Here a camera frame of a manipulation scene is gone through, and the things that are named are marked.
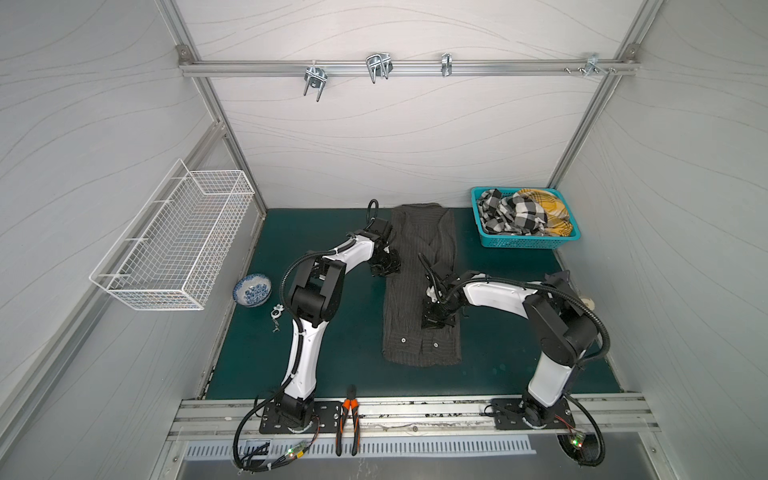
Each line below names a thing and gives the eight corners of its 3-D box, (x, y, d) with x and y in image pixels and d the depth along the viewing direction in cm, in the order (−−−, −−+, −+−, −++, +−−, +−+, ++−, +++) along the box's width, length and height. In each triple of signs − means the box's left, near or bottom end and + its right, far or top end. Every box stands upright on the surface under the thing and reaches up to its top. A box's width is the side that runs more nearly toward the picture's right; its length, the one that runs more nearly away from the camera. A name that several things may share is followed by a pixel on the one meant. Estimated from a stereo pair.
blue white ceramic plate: (235, 307, 95) (228, 300, 91) (244, 281, 101) (238, 273, 97) (269, 307, 95) (263, 300, 91) (276, 281, 101) (271, 273, 97)
